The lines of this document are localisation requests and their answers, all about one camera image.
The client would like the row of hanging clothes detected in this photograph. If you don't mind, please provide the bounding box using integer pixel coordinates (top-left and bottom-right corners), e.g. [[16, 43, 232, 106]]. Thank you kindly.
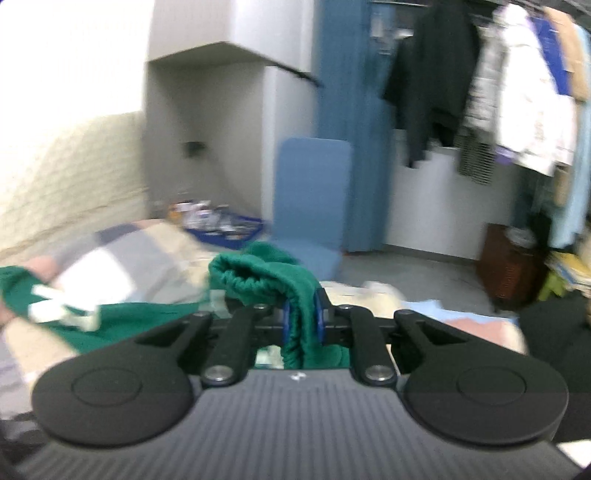
[[380, 0, 591, 252]]

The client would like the blue tray of bottles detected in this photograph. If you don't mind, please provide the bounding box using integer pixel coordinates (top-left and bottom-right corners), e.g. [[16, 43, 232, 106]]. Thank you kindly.
[[167, 199, 267, 251]]

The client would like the green hoodie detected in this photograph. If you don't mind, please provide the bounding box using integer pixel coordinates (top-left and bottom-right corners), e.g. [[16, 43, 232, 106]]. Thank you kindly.
[[0, 242, 352, 371]]

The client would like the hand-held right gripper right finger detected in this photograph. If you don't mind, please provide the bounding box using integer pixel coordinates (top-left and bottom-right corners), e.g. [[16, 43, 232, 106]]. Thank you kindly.
[[316, 287, 470, 387]]

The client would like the brown wooden box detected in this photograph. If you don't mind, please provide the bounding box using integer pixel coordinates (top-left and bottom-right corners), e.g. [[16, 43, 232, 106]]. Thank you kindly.
[[476, 223, 551, 311]]

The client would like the patchwork blanket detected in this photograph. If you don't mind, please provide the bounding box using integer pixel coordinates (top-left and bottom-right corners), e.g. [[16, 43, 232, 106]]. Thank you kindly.
[[0, 219, 528, 418]]

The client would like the cream quilted headboard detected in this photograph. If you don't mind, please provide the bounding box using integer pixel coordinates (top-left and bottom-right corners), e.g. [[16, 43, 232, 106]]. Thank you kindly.
[[0, 110, 149, 261]]

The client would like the blue folding floor chair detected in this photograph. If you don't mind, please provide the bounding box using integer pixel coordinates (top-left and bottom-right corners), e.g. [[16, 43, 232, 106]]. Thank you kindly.
[[265, 136, 354, 283]]

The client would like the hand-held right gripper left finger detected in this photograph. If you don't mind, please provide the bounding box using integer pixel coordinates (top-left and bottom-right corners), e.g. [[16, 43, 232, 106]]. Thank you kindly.
[[133, 302, 290, 387]]

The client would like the blue curtain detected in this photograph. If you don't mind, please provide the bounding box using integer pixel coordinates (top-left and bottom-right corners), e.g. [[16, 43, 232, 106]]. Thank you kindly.
[[315, 0, 395, 253]]

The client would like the yellow-green stool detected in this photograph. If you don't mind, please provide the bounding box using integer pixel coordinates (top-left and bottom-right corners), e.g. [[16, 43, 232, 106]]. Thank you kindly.
[[537, 271, 570, 302]]

